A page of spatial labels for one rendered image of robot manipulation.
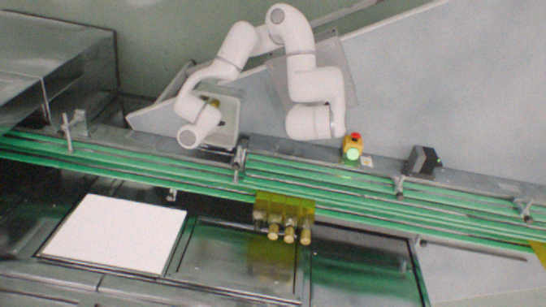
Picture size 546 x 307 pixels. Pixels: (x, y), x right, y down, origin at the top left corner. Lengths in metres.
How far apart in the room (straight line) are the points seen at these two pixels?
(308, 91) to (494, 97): 0.78
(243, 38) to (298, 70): 0.18
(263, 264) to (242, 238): 0.14
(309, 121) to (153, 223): 0.77
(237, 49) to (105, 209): 0.85
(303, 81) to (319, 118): 0.11
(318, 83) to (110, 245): 0.92
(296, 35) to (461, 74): 0.68
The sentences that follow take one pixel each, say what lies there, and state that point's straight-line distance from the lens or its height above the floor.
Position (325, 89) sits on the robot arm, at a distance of 1.10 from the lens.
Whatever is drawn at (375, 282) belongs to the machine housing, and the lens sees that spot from 1.58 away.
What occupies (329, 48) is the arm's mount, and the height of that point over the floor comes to 0.86.
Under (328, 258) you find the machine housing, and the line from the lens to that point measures 1.59.
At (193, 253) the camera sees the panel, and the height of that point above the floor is 1.19.
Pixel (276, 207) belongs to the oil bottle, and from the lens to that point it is 1.45.
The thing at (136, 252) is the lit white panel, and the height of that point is 1.23.
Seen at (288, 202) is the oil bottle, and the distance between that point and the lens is 1.49.
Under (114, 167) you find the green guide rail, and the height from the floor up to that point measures 0.91.
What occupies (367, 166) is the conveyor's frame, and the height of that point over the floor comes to 0.85.
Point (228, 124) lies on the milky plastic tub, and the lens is 1.59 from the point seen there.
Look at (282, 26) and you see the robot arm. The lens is 1.13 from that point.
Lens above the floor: 2.13
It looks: 55 degrees down
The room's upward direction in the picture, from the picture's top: 169 degrees counter-clockwise
